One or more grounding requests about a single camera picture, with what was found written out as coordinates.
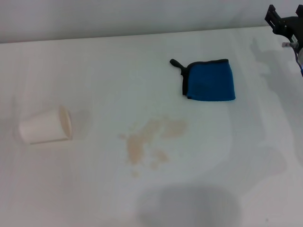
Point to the blue rag with black trim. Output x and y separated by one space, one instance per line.
210 82

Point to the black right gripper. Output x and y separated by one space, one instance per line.
293 26

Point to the brown water stain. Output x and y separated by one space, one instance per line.
136 146

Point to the white paper cup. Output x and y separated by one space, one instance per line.
42 128

